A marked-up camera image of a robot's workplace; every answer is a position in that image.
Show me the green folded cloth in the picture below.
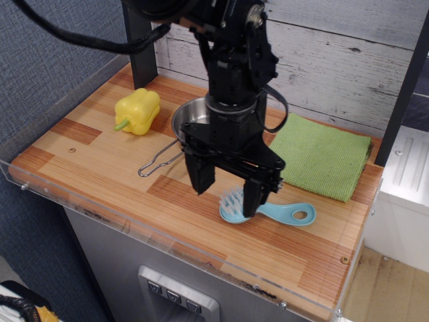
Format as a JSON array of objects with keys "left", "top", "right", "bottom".
[{"left": 269, "top": 113, "right": 371, "bottom": 202}]

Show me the dark right vertical post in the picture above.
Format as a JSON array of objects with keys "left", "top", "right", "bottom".
[{"left": 374, "top": 12, "right": 428, "bottom": 166}]

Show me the stainless steel pan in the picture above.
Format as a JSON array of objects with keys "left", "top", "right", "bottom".
[{"left": 137, "top": 97, "right": 209, "bottom": 178}]

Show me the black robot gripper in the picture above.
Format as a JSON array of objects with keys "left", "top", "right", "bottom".
[{"left": 181, "top": 110, "right": 285, "bottom": 217}]

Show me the light blue dish brush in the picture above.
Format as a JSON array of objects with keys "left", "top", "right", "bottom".
[{"left": 219, "top": 186, "right": 316, "bottom": 227}]

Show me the black yellow bag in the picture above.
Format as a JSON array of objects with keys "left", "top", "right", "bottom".
[{"left": 1, "top": 280, "right": 61, "bottom": 321}]

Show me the yellow toy bell pepper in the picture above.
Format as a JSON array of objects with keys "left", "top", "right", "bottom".
[{"left": 114, "top": 88, "right": 160, "bottom": 136}]

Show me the clear acrylic table guard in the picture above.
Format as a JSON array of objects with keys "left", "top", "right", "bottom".
[{"left": 1, "top": 56, "right": 382, "bottom": 321}]

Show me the white side cabinet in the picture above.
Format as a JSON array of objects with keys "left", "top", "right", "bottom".
[{"left": 363, "top": 126, "right": 428, "bottom": 272}]

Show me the grey metal cabinet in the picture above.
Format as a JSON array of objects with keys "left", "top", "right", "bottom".
[{"left": 62, "top": 205, "right": 302, "bottom": 322}]

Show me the dark left vertical post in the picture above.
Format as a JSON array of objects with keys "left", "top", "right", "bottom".
[{"left": 122, "top": 2, "right": 158, "bottom": 89}]

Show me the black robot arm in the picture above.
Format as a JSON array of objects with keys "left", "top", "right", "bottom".
[{"left": 134, "top": 1, "right": 285, "bottom": 217}]

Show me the dark vertical post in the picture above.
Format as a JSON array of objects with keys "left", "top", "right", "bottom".
[
  {"left": 122, "top": 2, "right": 158, "bottom": 89},
  {"left": 374, "top": 12, "right": 428, "bottom": 166}
]

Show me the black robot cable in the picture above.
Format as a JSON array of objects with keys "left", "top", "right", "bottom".
[{"left": 11, "top": 0, "right": 172, "bottom": 54}]

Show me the silver cabinet button panel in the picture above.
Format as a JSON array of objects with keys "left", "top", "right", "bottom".
[{"left": 138, "top": 265, "right": 221, "bottom": 321}]

